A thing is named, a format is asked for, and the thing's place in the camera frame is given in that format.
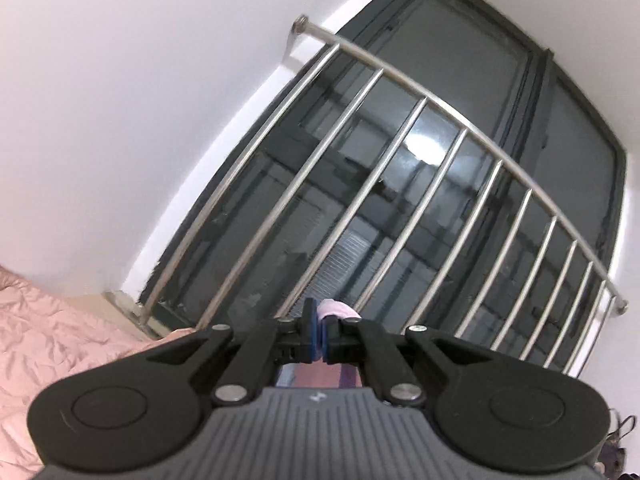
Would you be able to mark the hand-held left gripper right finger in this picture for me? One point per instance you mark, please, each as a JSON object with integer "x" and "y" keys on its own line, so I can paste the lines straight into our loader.
{"x": 324, "y": 332}

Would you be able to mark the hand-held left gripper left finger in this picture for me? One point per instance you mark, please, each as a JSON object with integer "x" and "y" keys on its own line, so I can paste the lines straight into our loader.
{"x": 310, "y": 327}

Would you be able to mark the pink bedsheet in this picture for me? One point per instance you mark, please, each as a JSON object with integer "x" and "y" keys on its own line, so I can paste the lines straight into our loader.
{"x": 50, "y": 335}

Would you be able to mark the steel window railing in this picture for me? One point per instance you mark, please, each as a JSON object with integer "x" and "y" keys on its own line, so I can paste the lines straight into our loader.
{"x": 465, "y": 131}

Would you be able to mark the black bag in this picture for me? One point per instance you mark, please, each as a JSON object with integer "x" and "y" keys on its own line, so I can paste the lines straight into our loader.
{"x": 617, "y": 452}

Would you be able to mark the pink blue purple-trimmed garment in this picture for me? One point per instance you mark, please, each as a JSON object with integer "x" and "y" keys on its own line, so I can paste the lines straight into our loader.
{"x": 340, "y": 309}

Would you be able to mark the dark framed window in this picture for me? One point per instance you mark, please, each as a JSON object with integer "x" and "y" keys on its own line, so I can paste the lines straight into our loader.
{"x": 450, "y": 60}

